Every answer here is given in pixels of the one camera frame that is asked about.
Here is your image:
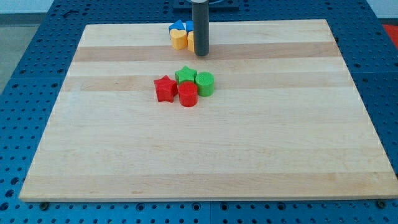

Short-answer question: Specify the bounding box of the green star block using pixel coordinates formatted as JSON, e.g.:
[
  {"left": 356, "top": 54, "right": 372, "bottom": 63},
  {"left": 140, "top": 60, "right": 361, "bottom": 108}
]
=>
[{"left": 175, "top": 66, "right": 198, "bottom": 85}]

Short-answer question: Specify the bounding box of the yellow heart block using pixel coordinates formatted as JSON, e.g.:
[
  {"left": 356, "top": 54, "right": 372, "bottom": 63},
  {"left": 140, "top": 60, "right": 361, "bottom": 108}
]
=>
[{"left": 170, "top": 29, "right": 188, "bottom": 50}]

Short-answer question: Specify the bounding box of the red star block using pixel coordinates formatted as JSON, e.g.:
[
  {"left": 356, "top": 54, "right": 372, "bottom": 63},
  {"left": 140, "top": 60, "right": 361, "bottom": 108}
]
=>
[{"left": 154, "top": 75, "right": 178, "bottom": 103}]

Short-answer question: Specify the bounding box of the light wooden board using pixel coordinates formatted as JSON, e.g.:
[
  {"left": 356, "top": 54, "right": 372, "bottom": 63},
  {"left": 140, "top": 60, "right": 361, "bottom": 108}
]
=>
[{"left": 19, "top": 19, "right": 397, "bottom": 202}]

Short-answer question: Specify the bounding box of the red cylinder block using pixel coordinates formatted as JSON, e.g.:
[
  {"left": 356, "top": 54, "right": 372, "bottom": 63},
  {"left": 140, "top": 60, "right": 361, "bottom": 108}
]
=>
[{"left": 178, "top": 82, "right": 198, "bottom": 107}]

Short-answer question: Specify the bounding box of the red object at right edge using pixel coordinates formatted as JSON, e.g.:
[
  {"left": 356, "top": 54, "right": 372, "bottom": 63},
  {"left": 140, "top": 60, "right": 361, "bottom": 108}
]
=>
[{"left": 382, "top": 24, "right": 398, "bottom": 48}]

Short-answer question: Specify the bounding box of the blue cube block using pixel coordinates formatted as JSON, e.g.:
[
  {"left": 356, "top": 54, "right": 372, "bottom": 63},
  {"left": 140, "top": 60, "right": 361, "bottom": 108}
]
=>
[{"left": 185, "top": 21, "right": 194, "bottom": 33}]

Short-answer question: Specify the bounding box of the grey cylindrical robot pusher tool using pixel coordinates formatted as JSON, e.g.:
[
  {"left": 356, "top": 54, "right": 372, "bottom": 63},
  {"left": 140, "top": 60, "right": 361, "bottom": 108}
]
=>
[{"left": 191, "top": 0, "right": 209, "bottom": 57}]

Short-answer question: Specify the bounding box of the blue triangular block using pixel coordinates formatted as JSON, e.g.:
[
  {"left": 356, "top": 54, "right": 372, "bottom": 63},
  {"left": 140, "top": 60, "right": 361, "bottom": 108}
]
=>
[{"left": 169, "top": 20, "right": 185, "bottom": 31}]

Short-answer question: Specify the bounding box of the yellow hexagon block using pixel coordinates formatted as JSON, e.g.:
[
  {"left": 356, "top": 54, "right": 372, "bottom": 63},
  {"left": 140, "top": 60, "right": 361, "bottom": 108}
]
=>
[{"left": 187, "top": 31, "right": 195, "bottom": 52}]

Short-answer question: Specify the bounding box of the green cylinder block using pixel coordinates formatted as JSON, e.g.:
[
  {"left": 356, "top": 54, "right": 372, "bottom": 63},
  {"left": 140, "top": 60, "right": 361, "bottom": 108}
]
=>
[{"left": 195, "top": 72, "right": 215, "bottom": 96}]

